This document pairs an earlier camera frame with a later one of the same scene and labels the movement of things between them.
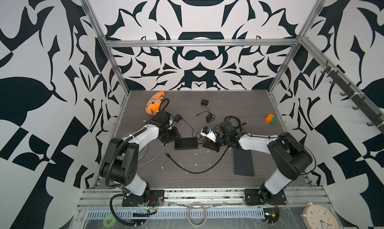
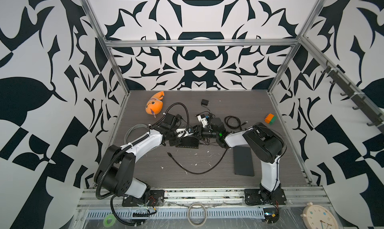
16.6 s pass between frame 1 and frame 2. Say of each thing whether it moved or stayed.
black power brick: stayed
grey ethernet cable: moved
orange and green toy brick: stayed
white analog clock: stayed
